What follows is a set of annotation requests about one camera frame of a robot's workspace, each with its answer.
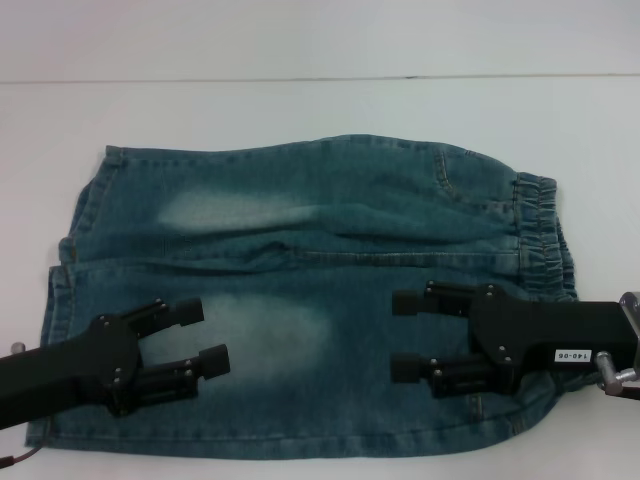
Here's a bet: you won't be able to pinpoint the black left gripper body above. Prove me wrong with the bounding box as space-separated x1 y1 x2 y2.
0 314 147 432

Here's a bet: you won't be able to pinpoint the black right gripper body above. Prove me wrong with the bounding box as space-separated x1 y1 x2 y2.
466 283 637 400

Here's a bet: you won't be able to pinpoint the blue denim shorts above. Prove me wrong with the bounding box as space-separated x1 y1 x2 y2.
24 133 582 457

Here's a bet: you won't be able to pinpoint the thin red cable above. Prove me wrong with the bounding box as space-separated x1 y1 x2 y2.
0 433 40 460

